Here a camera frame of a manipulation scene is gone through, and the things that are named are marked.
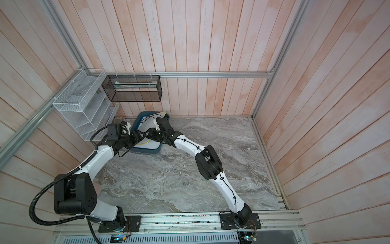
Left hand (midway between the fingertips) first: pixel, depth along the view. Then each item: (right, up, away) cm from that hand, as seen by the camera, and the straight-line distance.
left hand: (143, 137), depth 89 cm
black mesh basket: (-12, +34, +15) cm, 39 cm away
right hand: (-1, +1, +3) cm, 4 cm away
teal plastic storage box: (-13, +6, +21) cm, 25 cm away
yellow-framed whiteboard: (-5, +10, +23) cm, 26 cm away
